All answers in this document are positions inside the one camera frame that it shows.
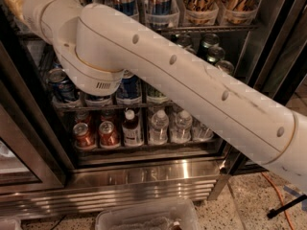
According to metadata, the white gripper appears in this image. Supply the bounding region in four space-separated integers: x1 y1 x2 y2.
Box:
0 0 84 45

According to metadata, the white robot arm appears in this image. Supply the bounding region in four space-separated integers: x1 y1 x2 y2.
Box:
4 0 307 193

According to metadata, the blue Pepsi can front left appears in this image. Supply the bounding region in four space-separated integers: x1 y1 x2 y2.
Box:
47 68 79 103

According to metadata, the blue pepsi can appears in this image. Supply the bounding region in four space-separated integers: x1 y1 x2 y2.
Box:
116 70 142 100
47 68 79 103
85 94 111 103

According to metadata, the blue Pepsi can front middle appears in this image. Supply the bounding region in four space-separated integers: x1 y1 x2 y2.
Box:
85 94 111 103

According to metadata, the blue Pepsi can front right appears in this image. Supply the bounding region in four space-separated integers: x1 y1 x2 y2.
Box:
116 70 142 100

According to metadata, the red can left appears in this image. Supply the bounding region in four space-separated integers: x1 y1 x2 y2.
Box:
73 123 96 150

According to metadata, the stainless steel fridge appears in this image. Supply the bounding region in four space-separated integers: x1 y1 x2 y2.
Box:
0 0 307 220

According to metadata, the green can front left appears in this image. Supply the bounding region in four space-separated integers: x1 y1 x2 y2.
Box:
147 84 165 98

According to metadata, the green can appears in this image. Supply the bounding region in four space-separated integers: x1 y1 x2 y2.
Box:
147 84 165 98
205 46 225 64
215 60 234 75

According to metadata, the green can front right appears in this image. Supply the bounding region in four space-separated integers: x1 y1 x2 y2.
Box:
215 60 234 75

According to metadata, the fridge glass door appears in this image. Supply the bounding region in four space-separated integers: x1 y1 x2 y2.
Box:
220 0 307 176

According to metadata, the brown drink bottle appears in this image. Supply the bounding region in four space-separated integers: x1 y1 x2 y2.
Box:
122 109 144 147

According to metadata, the water bottle right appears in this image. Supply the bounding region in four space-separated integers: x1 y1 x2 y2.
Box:
192 118 214 142

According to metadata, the clear plastic bin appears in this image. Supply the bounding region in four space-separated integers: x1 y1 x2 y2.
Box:
95 198 201 230

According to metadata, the black stand leg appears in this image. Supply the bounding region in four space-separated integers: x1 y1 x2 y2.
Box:
267 195 307 219

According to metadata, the orange cable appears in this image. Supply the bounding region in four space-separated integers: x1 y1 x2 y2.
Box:
260 172 295 230

